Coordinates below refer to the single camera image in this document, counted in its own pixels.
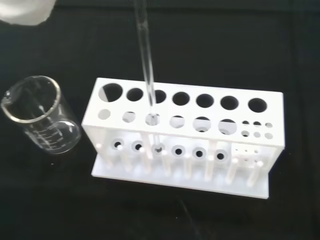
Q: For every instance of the clear glass beaker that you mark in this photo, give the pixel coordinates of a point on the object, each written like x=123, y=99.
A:
x=42, y=117

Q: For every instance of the black bench cloth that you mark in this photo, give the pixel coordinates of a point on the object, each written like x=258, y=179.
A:
x=225, y=45

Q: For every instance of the white test tube rack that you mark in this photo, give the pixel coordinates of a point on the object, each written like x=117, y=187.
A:
x=180, y=140

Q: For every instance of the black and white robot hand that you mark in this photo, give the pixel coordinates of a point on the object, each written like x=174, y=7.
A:
x=22, y=10

